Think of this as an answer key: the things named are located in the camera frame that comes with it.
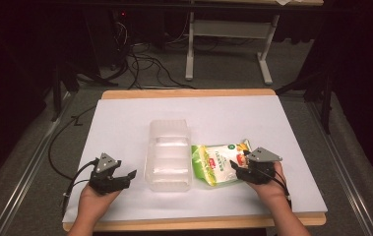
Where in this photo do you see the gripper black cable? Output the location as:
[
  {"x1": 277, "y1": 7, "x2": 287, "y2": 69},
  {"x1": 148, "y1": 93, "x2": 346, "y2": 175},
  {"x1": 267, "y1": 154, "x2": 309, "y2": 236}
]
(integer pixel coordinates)
[
  {"x1": 61, "y1": 158, "x2": 100, "y2": 218},
  {"x1": 265, "y1": 168, "x2": 292, "y2": 202}
]

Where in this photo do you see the clear plastic container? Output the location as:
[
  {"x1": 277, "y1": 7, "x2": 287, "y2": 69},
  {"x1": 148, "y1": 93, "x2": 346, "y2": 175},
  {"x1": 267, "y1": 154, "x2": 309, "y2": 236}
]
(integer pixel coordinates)
[{"x1": 144, "y1": 118, "x2": 194, "y2": 193}]

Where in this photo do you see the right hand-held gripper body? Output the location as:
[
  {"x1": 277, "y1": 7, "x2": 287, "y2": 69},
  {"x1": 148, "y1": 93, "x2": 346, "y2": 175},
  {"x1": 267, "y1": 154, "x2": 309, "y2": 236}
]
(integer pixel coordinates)
[{"x1": 244, "y1": 147, "x2": 283, "y2": 186}]

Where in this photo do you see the white metal desk frame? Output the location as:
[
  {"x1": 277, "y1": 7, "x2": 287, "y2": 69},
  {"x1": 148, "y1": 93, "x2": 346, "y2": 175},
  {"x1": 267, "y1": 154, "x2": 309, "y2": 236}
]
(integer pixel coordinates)
[{"x1": 184, "y1": 11, "x2": 280, "y2": 87}]

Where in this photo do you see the black floor cable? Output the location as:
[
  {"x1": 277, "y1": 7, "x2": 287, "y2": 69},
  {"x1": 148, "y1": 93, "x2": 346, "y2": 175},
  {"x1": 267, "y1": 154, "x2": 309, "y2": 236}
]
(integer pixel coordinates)
[{"x1": 47, "y1": 104, "x2": 97, "y2": 182}]

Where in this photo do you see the person's right hand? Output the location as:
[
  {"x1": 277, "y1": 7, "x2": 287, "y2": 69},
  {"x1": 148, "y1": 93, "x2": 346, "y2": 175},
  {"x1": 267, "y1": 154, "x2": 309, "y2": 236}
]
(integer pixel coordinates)
[{"x1": 246, "y1": 161, "x2": 288, "y2": 205}]

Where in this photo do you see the green and white snack bag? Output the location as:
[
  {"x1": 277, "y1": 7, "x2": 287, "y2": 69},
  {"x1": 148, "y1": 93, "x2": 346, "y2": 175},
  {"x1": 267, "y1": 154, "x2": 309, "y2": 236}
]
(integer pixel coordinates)
[{"x1": 191, "y1": 139, "x2": 253, "y2": 188}]

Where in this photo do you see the black tripod stand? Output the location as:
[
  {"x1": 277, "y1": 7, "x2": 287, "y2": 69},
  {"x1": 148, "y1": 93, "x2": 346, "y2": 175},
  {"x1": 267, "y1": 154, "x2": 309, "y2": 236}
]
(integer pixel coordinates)
[
  {"x1": 49, "y1": 62, "x2": 120, "y2": 123},
  {"x1": 274, "y1": 68, "x2": 336, "y2": 136}
]

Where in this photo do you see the person's left hand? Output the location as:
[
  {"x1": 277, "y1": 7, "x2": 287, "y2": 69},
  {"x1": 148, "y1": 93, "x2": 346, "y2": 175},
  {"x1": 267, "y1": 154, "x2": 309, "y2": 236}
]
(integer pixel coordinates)
[{"x1": 77, "y1": 183, "x2": 123, "y2": 224}]

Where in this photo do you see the tangle of black floor cables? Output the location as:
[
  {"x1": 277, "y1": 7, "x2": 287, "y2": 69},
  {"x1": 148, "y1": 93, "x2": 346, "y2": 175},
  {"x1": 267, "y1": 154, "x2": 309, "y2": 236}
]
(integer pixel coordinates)
[{"x1": 108, "y1": 19, "x2": 197, "y2": 90}]

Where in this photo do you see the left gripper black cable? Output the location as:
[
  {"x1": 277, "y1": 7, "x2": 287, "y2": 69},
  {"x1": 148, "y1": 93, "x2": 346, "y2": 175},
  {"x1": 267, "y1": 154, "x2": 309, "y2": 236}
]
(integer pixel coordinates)
[{"x1": 61, "y1": 158, "x2": 100, "y2": 218}]

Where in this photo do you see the wooden table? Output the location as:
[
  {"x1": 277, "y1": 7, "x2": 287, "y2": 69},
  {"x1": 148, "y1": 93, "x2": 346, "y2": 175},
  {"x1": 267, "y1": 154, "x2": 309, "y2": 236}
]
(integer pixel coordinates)
[{"x1": 62, "y1": 88, "x2": 328, "y2": 233}]

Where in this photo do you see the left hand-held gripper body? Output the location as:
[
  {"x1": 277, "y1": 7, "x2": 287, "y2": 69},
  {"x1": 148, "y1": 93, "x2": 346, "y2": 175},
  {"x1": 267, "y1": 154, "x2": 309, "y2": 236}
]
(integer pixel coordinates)
[{"x1": 88, "y1": 152, "x2": 123, "y2": 197}]

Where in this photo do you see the white table mat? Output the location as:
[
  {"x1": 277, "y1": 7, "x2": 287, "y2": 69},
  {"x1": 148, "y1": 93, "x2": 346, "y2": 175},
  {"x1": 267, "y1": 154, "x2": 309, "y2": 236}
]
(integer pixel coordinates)
[{"x1": 62, "y1": 94, "x2": 329, "y2": 224}]

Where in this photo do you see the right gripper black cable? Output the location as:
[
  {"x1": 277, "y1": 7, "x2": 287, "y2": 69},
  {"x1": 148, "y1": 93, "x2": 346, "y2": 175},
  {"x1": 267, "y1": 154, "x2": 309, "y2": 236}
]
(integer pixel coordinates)
[{"x1": 265, "y1": 168, "x2": 292, "y2": 202}]

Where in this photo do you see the metal floor rail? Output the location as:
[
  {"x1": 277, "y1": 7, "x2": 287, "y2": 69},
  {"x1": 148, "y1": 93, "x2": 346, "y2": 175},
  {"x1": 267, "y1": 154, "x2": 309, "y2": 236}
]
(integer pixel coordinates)
[
  {"x1": 0, "y1": 91, "x2": 72, "y2": 236},
  {"x1": 306, "y1": 101, "x2": 373, "y2": 236}
]

